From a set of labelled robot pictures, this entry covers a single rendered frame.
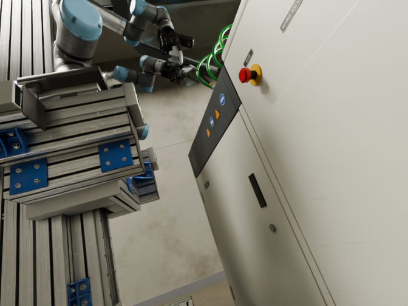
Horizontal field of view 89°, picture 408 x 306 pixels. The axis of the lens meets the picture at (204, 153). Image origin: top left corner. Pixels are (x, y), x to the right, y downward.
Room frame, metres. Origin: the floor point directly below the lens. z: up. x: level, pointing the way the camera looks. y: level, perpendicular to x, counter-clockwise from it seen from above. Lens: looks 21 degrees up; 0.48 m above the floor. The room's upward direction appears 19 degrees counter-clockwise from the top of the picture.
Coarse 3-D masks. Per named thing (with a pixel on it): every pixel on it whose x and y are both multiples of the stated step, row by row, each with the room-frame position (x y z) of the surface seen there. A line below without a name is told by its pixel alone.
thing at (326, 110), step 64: (256, 0) 0.34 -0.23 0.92; (320, 0) 0.25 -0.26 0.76; (384, 0) 0.20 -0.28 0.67; (320, 64) 0.30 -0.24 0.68; (384, 64) 0.24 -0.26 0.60; (256, 128) 0.52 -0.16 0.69; (320, 128) 0.36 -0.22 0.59; (384, 128) 0.28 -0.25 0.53; (320, 192) 0.43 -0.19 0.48; (384, 192) 0.33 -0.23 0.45; (320, 256) 0.51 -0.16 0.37; (384, 256) 0.38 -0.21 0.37
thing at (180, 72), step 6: (162, 66) 0.86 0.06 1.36; (168, 66) 0.88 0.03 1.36; (174, 66) 0.85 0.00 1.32; (180, 66) 0.85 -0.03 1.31; (162, 72) 0.87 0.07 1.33; (168, 72) 0.85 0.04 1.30; (174, 72) 0.84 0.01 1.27; (180, 72) 0.87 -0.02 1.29; (168, 78) 0.89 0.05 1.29; (174, 78) 0.89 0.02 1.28; (180, 78) 0.89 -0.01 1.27
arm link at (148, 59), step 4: (144, 56) 0.86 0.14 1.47; (148, 56) 0.86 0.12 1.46; (140, 60) 0.87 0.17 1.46; (144, 60) 0.86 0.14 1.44; (148, 60) 0.86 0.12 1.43; (152, 60) 0.86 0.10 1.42; (156, 60) 0.86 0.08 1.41; (140, 64) 0.89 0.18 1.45; (144, 64) 0.88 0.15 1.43; (148, 64) 0.87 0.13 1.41; (152, 64) 0.86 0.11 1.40; (144, 68) 0.88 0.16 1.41; (148, 68) 0.88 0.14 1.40; (152, 68) 0.88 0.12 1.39; (152, 72) 0.90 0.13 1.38; (156, 72) 0.91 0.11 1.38
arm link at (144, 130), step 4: (116, 84) 1.09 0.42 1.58; (120, 84) 1.10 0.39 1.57; (136, 128) 1.08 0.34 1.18; (140, 128) 1.09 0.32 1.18; (144, 128) 1.11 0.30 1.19; (148, 128) 1.14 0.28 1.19; (140, 132) 1.10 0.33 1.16; (144, 132) 1.12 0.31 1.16; (140, 136) 1.12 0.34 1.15; (144, 136) 1.14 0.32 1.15
